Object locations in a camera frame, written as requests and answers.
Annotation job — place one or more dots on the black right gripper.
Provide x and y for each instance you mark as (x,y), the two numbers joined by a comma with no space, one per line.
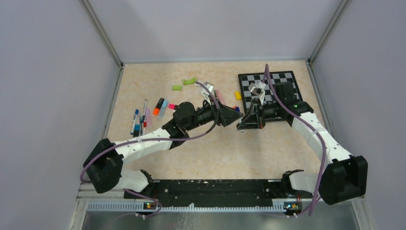
(251,120)

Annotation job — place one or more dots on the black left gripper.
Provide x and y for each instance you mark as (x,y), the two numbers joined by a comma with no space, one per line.
(226,114)

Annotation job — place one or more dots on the pink translucent pen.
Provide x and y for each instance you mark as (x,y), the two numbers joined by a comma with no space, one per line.
(219,96)

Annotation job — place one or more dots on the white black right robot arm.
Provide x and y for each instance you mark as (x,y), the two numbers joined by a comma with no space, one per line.
(341,176)

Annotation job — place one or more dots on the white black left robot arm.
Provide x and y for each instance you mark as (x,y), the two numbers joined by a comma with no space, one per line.
(104,165)

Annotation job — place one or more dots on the red white thin pen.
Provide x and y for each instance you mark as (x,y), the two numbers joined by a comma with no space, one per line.
(144,108)

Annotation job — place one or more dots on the blue thin pen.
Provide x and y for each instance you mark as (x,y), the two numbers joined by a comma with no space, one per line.
(141,120)

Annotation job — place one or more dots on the yellow block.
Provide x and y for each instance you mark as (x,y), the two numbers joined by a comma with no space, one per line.
(238,96)

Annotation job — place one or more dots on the black grey chessboard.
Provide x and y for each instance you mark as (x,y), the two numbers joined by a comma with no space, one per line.
(246,79)

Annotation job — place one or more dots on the green block right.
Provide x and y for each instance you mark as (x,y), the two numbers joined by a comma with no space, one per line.
(189,81)

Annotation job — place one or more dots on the green block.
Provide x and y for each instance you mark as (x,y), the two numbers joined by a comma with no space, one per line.
(176,87)
(189,81)

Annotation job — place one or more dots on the green block left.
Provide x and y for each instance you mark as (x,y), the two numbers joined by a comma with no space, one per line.
(176,87)

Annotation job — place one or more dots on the light blue highlighter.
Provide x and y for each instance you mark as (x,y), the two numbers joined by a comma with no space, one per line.
(163,109)

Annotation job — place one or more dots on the orange black highlighter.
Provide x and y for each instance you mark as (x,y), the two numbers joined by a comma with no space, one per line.
(158,106)

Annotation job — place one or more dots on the pink pastel highlighter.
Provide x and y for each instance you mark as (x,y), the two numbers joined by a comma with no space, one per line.
(147,117)

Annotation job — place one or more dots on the blue white marker far left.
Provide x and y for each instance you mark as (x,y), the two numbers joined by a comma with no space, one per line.
(134,121)

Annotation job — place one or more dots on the black blue marker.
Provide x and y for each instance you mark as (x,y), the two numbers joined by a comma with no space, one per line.
(136,133)

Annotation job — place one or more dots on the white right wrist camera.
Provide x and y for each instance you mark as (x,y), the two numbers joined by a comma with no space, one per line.
(258,89)

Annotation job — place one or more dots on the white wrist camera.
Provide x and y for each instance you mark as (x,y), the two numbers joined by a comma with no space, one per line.
(206,89)
(258,89)

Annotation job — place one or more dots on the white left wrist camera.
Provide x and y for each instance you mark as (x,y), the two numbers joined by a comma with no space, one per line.
(206,89)

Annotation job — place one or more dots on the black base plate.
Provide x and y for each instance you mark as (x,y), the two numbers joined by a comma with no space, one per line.
(220,193)

